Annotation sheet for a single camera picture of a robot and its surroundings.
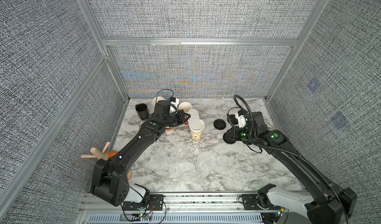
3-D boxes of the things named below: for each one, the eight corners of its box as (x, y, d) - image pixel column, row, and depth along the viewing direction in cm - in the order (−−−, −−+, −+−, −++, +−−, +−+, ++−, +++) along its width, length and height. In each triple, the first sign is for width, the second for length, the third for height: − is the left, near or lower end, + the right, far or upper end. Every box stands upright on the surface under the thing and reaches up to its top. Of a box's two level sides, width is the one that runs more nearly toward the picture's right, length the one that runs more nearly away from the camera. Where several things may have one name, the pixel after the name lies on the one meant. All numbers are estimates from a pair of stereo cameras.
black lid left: (214, 130, 103) (214, 128, 102) (213, 121, 108) (213, 119, 106) (226, 130, 103) (226, 128, 102) (224, 121, 108) (225, 119, 106)
